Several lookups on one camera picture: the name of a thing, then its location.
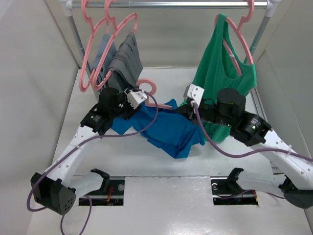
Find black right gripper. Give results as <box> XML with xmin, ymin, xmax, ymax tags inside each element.
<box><xmin>174</xmin><ymin>100</ymin><xmax>234</xmax><ymax>128</ymax></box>

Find blue t shirt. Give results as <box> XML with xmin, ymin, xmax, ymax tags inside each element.
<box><xmin>112</xmin><ymin>105</ymin><xmax>205</xmax><ymax>159</ymax></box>

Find green tank top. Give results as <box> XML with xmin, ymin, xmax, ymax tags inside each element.
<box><xmin>178</xmin><ymin>13</ymin><xmax>257</xmax><ymax>143</ymax></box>

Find pink hanger with green shirt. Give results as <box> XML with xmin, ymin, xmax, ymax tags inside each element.
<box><xmin>200</xmin><ymin>0</ymin><xmax>255</xmax><ymax>81</ymax></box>

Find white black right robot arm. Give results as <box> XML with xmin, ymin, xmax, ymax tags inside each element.
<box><xmin>175</xmin><ymin>84</ymin><xmax>313</xmax><ymax>209</ymax></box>

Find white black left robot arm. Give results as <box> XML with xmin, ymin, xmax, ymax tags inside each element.
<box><xmin>29</xmin><ymin>88</ymin><xmax>147</xmax><ymax>215</ymax></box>

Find pink hanger with grey clothes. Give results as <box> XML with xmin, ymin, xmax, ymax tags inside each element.
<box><xmin>95</xmin><ymin>0</ymin><xmax>138</xmax><ymax>88</ymax></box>

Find light blue garment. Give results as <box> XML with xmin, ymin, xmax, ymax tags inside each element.
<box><xmin>92</xmin><ymin>33</ymin><xmax>119</xmax><ymax>89</ymax></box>

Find grey pleated skirt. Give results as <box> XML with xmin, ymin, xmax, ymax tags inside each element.
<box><xmin>105</xmin><ymin>32</ymin><xmax>143</xmax><ymax>92</ymax></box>

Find metal clothes rack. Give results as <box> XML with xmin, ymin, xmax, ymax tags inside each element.
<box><xmin>58</xmin><ymin>0</ymin><xmax>279</xmax><ymax>105</ymax></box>

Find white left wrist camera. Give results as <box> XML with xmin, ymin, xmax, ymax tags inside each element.
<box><xmin>124</xmin><ymin>89</ymin><xmax>148</xmax><ymax>109</ymax></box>

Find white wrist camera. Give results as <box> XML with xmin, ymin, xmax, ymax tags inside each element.
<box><xmin>124</xmin><ymin>89</ymin><xmax>148</xmax><ymax>109</ymax></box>
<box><xmin>183</xmin><ymin>84</ymin><xmax>204</xmax><ymax>107</ymax></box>

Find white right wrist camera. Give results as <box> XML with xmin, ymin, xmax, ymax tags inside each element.
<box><xmin>183</xmin><ymin>84</ymin><xmax>204</xmax><ymax>107</ymax></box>

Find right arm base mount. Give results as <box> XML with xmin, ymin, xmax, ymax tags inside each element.
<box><xmin>211</xmin><ymin>177</ymin><xmax>258</xmax><ymax>206</ymax></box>

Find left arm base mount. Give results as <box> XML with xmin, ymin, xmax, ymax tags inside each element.
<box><xmin>87</xmin><ymin>177</ymin><xmax>125</xmax><ymax>206</ymax></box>

